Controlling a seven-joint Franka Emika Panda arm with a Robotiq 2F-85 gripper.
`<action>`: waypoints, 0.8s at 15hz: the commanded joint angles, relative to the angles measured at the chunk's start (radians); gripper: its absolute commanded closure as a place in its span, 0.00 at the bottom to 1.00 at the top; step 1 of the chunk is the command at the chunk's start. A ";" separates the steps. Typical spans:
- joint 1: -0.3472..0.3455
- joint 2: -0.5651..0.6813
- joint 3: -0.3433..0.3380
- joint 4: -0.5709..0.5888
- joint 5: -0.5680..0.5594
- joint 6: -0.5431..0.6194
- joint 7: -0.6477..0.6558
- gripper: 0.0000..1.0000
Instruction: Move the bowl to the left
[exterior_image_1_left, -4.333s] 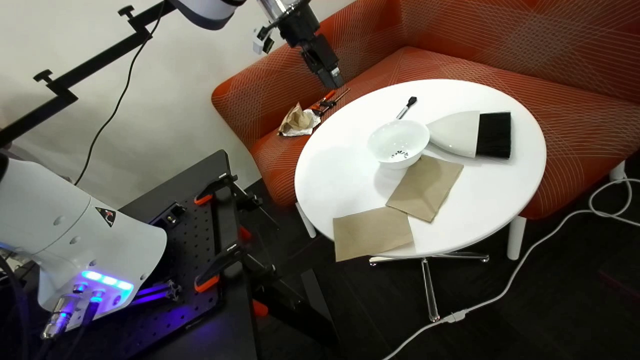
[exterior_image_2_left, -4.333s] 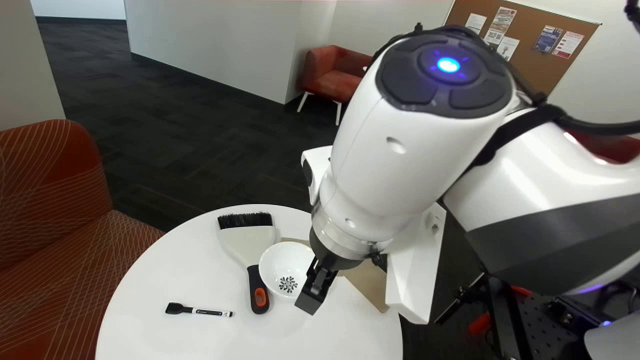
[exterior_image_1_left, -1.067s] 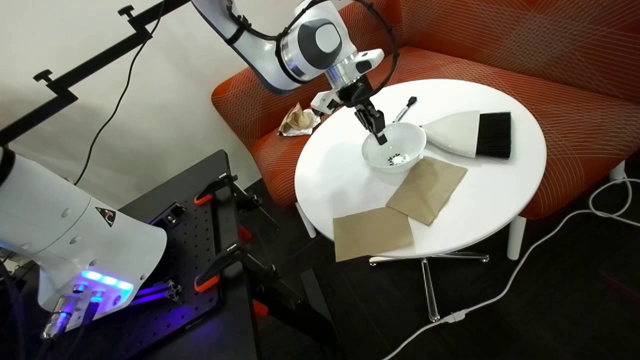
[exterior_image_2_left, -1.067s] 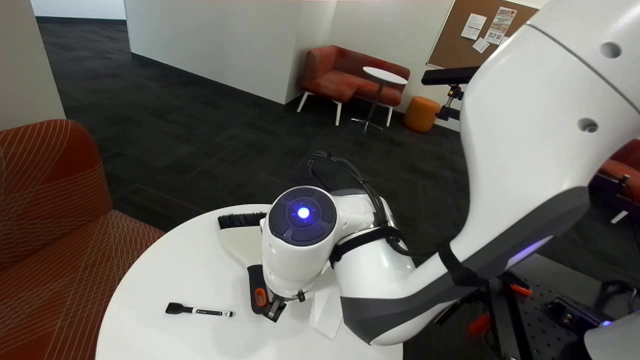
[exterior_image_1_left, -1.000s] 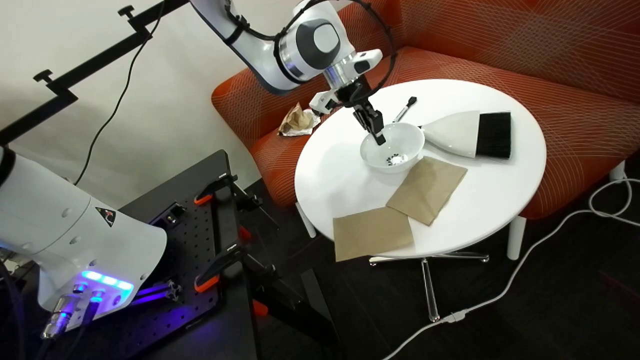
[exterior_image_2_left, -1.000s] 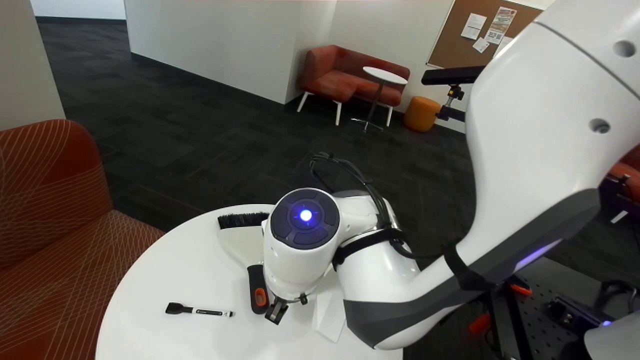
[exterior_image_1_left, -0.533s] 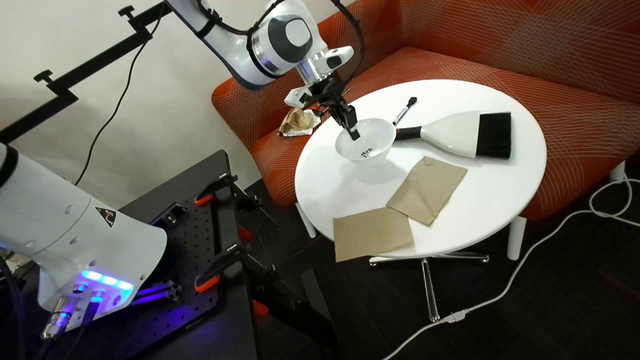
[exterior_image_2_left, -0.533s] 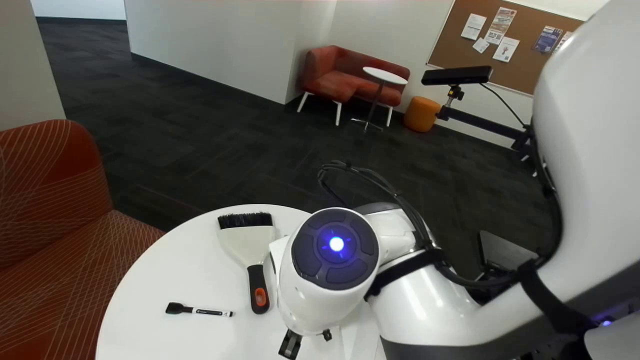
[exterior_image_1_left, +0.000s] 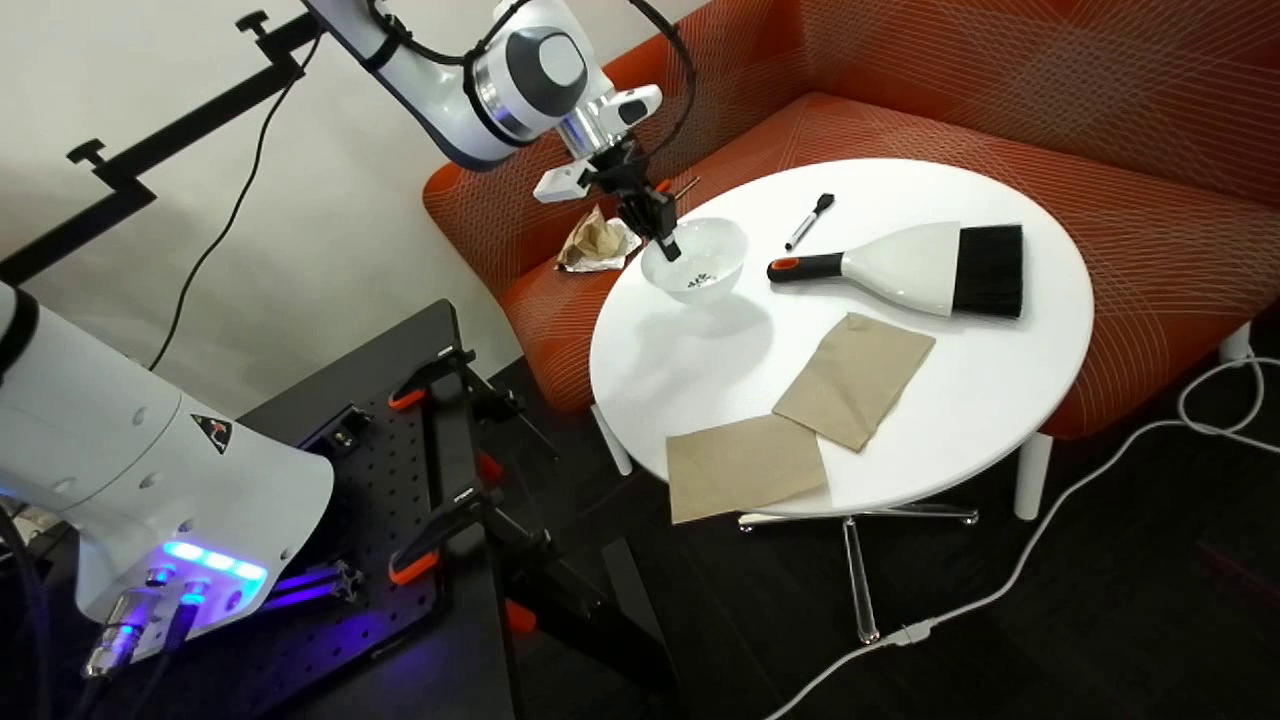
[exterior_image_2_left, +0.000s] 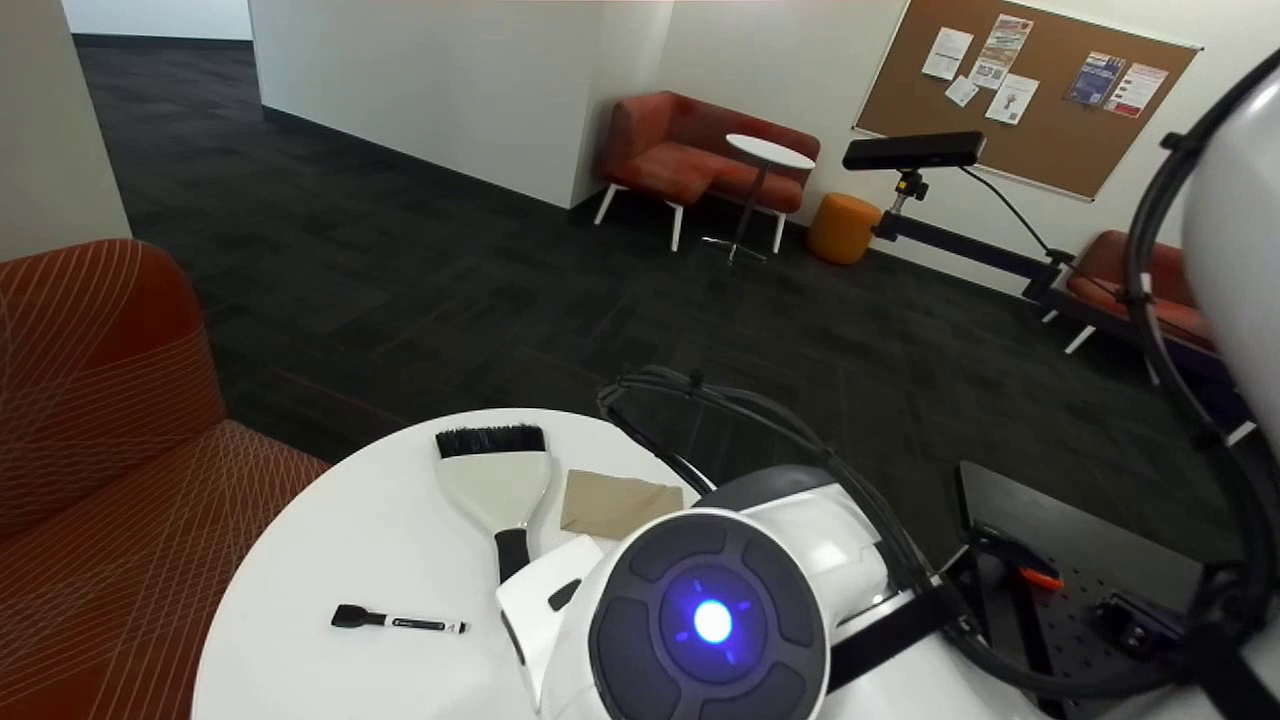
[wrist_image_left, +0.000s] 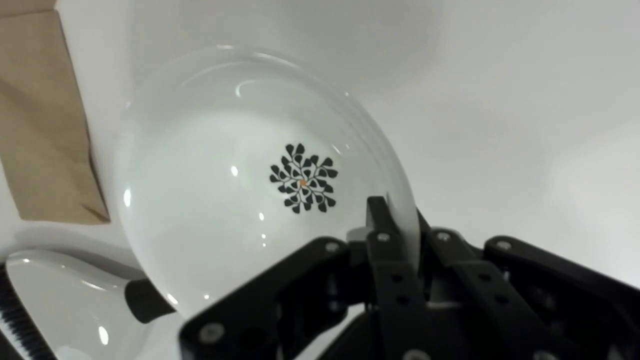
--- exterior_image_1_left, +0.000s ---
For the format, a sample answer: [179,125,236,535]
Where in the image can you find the white bowl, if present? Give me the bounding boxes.
[640,216,750,307]

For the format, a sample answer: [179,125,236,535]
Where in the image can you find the crumpled paper wrapper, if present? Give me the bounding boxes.
[555,204,642,274]

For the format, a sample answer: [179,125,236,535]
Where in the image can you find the black and white marker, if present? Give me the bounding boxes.
[784,192,836,252]

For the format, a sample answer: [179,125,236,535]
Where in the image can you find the black and orange clamp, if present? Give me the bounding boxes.
[387,487,603,641]
[387,347,532,489]

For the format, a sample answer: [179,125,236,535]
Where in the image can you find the white hand brush black bristles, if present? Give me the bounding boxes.
[767,222,1026,321]

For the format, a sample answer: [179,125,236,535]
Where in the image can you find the brown paper napkin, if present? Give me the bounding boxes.
[772,311,938,454]
[665,413,832,526]

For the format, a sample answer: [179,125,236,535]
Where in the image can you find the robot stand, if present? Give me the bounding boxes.
[60,298,685,720]

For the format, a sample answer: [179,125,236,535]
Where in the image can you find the orange sofa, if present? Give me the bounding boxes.
[421,0,1280,443]

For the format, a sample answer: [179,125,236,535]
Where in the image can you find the black stand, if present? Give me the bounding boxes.
[0,9,323,287]

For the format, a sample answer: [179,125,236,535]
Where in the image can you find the chrome legged stand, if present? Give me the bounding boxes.
[738,503,981,646]

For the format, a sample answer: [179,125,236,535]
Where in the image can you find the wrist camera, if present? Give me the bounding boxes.
[533,164,593,205]

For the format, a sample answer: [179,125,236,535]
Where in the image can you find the black cable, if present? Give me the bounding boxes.
[148,34,323,373]

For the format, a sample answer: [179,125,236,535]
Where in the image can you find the aluminium rail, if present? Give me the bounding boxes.
[264,559,367,612]

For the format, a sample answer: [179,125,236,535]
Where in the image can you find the white cable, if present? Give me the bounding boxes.
[764,354,1280,720]

